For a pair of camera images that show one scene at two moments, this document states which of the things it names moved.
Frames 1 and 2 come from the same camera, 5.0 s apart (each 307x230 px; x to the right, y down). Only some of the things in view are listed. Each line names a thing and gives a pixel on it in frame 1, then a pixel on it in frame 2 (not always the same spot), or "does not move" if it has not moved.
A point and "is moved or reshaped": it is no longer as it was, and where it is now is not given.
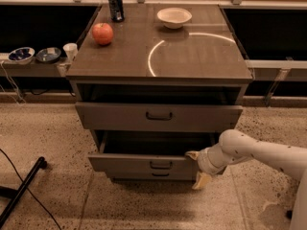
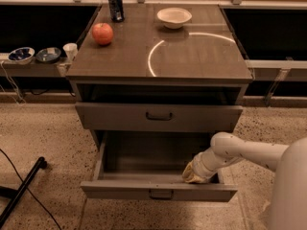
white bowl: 174,17 does not move
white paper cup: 71,51 does not move
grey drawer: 149,150 is moved or reshaped
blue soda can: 116,5 does not move
